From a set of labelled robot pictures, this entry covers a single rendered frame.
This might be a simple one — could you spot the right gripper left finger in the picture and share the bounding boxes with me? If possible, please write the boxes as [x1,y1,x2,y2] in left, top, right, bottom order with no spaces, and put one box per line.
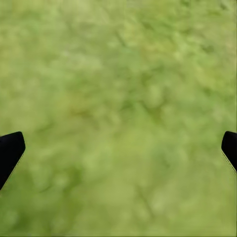
[0,131,26,190]

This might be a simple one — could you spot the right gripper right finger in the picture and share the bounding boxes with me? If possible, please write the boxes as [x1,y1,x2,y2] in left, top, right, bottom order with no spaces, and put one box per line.
[221,131,237,171]

